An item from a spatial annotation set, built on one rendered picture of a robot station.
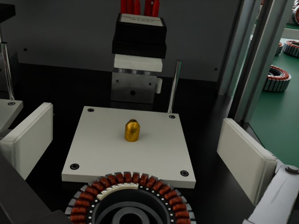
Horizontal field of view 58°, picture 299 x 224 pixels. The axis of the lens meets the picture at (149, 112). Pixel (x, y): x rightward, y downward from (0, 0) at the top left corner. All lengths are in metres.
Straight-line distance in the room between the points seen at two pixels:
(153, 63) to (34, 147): 0.21
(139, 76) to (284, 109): 0.33
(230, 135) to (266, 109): 0.41
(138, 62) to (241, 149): 0.20
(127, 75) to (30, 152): 0.30
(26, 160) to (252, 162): 0.13
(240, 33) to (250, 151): 0.38
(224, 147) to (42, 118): 0.13
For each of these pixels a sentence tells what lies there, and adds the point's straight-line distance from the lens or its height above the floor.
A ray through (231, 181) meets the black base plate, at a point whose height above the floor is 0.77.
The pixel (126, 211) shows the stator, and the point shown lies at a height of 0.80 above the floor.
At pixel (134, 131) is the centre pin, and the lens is 0.35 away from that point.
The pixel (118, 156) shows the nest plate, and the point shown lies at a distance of 0.33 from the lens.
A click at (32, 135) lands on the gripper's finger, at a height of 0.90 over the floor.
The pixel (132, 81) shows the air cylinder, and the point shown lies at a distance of 0.46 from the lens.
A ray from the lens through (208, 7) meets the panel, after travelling 0.57.
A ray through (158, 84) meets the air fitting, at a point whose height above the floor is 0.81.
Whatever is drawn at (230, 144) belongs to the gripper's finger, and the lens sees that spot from 0.20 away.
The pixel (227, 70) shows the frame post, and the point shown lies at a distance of 0.55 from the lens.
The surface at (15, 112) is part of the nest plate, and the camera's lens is 0.43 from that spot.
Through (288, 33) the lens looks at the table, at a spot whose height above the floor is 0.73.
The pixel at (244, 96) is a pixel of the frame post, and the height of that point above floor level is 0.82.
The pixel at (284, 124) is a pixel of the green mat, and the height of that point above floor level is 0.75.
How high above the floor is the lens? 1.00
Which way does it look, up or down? 30 degrees down
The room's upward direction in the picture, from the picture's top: 8 degrees clockwise
